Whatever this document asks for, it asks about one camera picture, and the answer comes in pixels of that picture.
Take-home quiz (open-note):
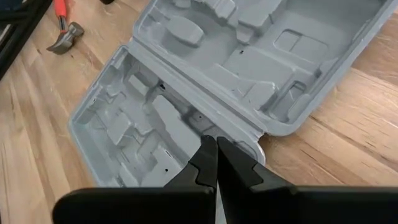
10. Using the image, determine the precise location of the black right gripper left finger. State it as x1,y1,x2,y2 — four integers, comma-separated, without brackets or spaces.
52,135,218,224

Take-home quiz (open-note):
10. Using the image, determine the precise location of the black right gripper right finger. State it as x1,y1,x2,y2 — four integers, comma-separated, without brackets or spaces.
216,138,398,224

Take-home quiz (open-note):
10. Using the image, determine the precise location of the grey plastic tool case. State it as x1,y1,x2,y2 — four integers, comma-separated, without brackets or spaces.
67,0,398,189

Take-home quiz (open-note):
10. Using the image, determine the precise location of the black aluminium table frame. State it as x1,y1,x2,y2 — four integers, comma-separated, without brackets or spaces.
0,0,53,81

